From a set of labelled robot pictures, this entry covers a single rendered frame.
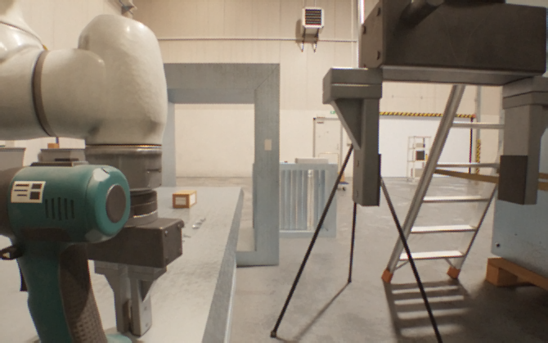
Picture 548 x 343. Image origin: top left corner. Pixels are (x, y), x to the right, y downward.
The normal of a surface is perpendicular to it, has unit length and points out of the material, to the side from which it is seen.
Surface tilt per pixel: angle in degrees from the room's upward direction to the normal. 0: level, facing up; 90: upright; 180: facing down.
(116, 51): 86
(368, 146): 90
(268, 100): 90
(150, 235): 90
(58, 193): 76
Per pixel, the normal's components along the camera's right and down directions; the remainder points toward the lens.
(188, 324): 0.00, -1.00
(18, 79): 0.39, -0.01
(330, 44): 0.03, 0.07
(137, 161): 0.73, 0.05
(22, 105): 0.37, 0.44
